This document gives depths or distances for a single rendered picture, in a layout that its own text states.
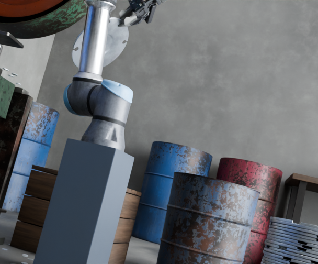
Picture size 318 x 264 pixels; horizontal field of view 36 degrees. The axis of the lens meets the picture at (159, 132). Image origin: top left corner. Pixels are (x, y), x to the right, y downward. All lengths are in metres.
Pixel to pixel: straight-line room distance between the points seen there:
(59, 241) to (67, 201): 0.13
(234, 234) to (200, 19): 3.53
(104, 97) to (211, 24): 3.80
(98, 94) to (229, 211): 0.84
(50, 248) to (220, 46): 3.95
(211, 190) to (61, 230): 0.79
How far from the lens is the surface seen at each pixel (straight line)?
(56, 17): 2.31
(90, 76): 1.76
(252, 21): 5.38
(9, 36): 1.90
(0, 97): 2.03
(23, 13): 2.37
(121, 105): 1.65
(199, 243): 2.17
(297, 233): 1.45
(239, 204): 2.20
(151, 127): 5.11
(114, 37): 2.26
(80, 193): 1.59
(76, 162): 1.61
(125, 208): 2.17
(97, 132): 1.63
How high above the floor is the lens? 0.30
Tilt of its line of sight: 9 degrees up
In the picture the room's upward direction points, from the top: 14 degrees clockwise
